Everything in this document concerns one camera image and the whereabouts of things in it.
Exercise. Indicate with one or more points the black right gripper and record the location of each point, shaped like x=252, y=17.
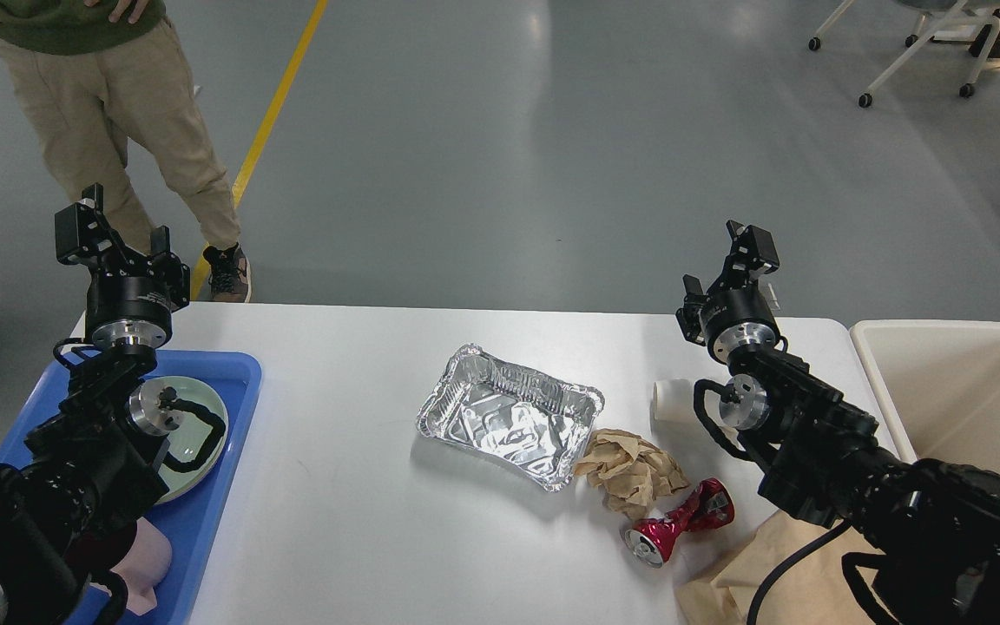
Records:
x=736, y=314

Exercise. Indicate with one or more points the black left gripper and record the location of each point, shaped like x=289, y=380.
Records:
x=131, y=297

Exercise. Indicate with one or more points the mint green plate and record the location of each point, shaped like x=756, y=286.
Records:
x=193, y=417

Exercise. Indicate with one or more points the pink mug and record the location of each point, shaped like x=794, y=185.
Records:
x=141, y=555

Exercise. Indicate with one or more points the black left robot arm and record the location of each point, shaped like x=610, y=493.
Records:
x=95, y=467

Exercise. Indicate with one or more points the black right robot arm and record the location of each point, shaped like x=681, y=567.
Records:
x=936, y=525

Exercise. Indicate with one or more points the white paper cup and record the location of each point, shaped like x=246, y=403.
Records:
x=672, y=401

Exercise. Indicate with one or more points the person in khaki trousers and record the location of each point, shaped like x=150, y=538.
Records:
x=92, y=77

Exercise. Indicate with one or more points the crumpled brown paper ball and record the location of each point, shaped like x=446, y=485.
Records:
x=634, y=472

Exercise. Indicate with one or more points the crushed red can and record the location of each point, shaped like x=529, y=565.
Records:
x=708, y=507

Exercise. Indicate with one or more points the aluminium foil tray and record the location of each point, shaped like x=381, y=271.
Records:
x=512, y=414

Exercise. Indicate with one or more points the blue plastic tray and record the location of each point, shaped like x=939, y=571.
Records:
x=192, y=519

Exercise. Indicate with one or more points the beige plastic bin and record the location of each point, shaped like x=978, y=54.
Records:
x=937, y=383

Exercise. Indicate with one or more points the white chair base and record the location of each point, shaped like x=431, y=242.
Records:
x=973, y=24

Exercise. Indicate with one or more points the brown paper bag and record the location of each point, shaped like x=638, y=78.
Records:
x=812, y=592

